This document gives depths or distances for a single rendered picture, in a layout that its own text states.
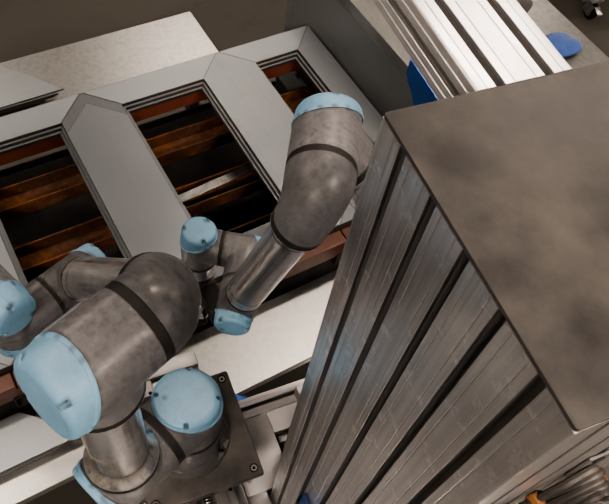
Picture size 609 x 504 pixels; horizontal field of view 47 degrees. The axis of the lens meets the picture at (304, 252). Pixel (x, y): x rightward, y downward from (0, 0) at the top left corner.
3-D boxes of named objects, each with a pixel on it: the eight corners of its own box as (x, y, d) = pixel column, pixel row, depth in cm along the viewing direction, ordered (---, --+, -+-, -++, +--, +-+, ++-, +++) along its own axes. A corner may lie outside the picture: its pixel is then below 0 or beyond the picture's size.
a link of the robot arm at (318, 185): (365, 223, 102) (252, 344, 140) (370, 166, 108) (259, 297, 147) (293, 197, 99) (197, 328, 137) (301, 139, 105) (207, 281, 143)
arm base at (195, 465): (240, 461, 133) (242, 445, 125) (163, 490, 129) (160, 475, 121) (215, 391, 140) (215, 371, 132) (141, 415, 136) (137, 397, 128)
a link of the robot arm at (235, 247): (266, 295, 145) (214, 287, 145) (273, 250, 151) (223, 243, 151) (268, 276, 139) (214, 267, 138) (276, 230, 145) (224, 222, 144)
